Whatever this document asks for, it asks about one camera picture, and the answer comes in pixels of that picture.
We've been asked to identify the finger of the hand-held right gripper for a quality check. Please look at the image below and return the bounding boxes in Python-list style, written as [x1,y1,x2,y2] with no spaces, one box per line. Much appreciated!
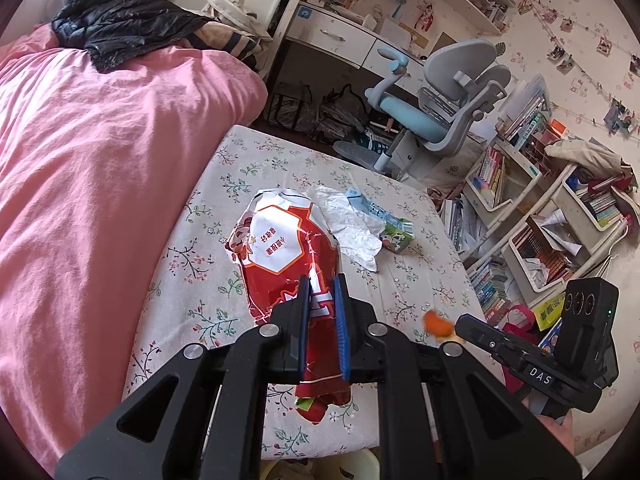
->
[454,312,541,366]

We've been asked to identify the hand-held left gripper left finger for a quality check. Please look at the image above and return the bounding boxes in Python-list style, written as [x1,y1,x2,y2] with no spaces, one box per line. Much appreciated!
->
[54,275,313,480]

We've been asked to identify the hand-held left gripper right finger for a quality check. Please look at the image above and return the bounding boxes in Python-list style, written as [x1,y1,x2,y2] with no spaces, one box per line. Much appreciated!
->
[332,274,583,480]

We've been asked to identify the orange peel piece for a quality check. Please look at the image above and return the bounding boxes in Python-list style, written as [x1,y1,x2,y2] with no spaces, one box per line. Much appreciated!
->
[424,310,455,337]

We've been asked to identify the red snack bag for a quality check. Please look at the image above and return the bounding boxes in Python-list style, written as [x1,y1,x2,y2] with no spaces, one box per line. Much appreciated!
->
[225,189,353,426]

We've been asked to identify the person's right hand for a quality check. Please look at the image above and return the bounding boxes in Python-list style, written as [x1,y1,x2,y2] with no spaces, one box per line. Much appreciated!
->
[521,395,574,462]

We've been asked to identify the pink bag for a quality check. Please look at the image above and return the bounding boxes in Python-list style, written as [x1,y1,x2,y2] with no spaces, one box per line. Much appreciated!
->
[500,305,543,347]

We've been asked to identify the pile of books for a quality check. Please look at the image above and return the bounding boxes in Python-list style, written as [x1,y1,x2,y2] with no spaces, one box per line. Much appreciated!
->
[467,255,526,322]

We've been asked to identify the yellow book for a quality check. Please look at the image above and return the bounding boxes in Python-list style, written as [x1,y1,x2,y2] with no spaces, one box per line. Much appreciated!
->
[532,295,568,332]

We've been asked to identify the white crumpled wrapper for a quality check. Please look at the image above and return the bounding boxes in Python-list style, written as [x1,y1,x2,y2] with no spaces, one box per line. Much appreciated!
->
[305,184,383,272]

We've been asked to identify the floral tablecloth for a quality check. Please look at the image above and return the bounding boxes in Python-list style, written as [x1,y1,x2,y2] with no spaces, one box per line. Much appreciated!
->
[120,125,483,461]

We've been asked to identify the green milk carton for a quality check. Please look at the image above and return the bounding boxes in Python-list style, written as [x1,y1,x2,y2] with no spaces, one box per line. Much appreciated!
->
[377,217,416,253]

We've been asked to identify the white book rack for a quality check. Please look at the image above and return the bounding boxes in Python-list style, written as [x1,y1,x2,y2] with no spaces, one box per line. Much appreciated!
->
[462,72,557,231]
[502,160,632,296]

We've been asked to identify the blue white packet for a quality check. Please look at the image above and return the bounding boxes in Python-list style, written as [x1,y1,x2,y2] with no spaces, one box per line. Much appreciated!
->
[345,187,390,222]

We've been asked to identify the beige cloth bag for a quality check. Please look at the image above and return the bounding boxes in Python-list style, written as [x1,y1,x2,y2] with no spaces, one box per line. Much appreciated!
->
[545,137,633,181]

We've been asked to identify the black plastic bag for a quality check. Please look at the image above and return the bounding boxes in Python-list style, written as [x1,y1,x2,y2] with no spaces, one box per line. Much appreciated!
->
[317,85,371,142]

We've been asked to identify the clear black-framed bag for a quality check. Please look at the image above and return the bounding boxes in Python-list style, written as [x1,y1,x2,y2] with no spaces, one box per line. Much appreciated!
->
[262,82,316,131]

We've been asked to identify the pink blanket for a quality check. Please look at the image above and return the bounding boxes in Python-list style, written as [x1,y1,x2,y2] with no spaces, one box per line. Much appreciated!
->
[0,22,271,461]

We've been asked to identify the grey blue desk chair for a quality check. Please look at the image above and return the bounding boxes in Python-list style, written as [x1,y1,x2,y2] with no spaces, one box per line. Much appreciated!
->
[334,39,513,181]

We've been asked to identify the striped beige cloth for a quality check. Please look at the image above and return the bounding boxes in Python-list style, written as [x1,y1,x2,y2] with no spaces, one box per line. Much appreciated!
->
[192,20,273,68]

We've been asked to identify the white tote bag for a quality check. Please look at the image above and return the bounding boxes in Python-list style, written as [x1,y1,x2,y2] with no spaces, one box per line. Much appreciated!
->
[202,0,273,41]

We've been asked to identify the black jacket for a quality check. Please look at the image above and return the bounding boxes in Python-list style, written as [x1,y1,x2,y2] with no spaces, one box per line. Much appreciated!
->
[51,0,218,73]

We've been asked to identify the hanging photo string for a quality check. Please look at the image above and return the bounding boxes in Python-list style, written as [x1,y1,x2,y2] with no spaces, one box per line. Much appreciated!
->
[517,0,640,137]

